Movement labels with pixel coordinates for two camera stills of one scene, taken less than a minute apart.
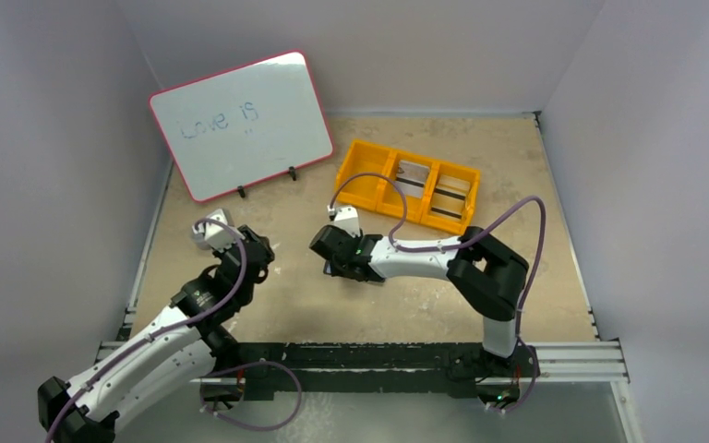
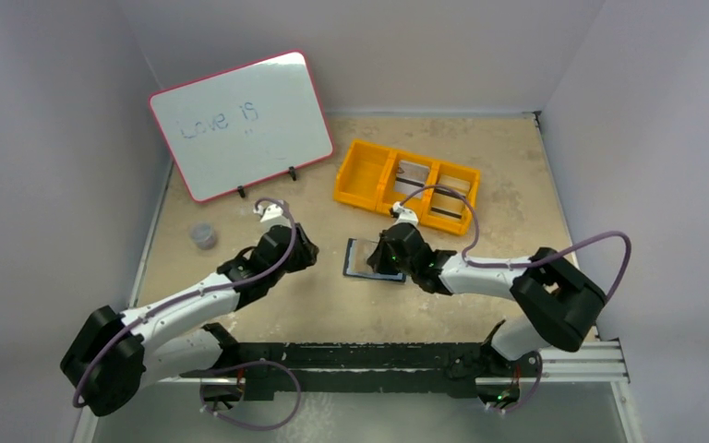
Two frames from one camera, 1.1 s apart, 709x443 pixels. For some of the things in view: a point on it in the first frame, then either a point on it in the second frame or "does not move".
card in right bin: x=450 y=196 does not move
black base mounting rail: x=369 y=370 does not move
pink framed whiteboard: x=243 y=125 does not move
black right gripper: x=324 y=245 to x=382 y=256
